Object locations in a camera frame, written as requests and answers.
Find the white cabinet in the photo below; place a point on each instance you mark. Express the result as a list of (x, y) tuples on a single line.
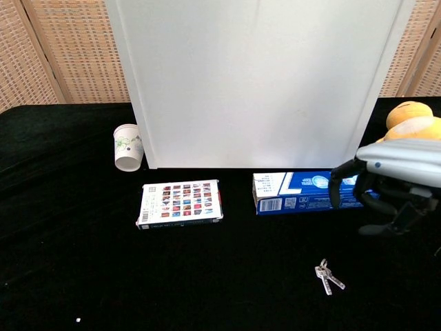
[(248, 89)]

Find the woven folding screen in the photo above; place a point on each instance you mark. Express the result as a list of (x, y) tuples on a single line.
[(76, 51), (420, 51)]

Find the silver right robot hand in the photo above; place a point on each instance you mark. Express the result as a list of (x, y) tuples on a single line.
[(403, 158)]

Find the yellow plush toy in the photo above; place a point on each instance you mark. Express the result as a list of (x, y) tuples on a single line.
[(410, 120)]

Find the floral paper cup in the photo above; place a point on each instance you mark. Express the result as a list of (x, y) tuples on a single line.
[(125, 145)]

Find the white picture-grid card box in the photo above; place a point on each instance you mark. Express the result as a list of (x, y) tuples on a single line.
[(181, 201)]

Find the black tablecloth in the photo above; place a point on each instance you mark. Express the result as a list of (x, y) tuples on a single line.
[(103, 269)]

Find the blue toothpaste box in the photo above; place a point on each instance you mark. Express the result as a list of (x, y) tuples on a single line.
[(293, 193)]

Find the silver keys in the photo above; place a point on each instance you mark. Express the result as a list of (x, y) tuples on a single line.
[(324, 276)]

